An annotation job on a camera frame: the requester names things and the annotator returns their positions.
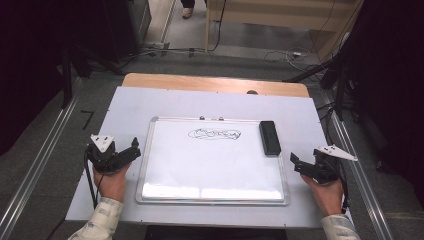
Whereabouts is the light wooden furniture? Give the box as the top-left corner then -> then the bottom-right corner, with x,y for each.
204,0 -> 365,62

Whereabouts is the metal floor rail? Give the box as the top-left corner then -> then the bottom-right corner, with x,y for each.
323,91 -> 396,240
0,77 -> 85,240

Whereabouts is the dark cabinet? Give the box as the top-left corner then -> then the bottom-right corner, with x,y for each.
101,0 -> 153,63

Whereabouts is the grey floor bracket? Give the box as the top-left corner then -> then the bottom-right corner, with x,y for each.
145,41 -> 172,58

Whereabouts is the metal framed whiteboard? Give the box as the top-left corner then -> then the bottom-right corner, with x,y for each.
135,116 -> 291,206

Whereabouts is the black whiteboard eraser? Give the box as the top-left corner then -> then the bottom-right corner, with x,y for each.
258,120 -> 282,157

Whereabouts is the person's right hand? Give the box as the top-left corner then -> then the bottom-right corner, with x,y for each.
300,173 -> 344,217

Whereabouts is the black floor cable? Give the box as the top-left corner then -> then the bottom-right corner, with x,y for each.
117,0 -> 228,64

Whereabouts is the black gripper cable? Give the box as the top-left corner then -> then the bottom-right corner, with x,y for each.
83,149 -> 102,210
324,156 -> 351,214

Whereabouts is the dark curtain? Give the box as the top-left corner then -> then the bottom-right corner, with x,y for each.
0,0 -> 111,158
339,0 -> 424,201

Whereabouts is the white floor cable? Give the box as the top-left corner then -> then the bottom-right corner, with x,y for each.
263,46 -> 313,72

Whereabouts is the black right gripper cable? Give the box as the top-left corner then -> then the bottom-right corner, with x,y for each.
324,156 -> 351,214

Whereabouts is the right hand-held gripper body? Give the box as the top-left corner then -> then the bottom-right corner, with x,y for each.
313,144 -> 359,185

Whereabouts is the black metal stand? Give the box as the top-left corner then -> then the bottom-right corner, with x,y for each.
60,42 -> 125,110
282,58 -> 349,122

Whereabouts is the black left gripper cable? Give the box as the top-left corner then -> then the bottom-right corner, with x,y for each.
83,149 -> 102,210

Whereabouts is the person's left hand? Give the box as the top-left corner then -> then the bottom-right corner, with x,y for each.
92,162 -> 133,203

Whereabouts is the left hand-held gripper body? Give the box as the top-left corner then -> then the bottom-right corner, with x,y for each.
87,134 -> 118,174

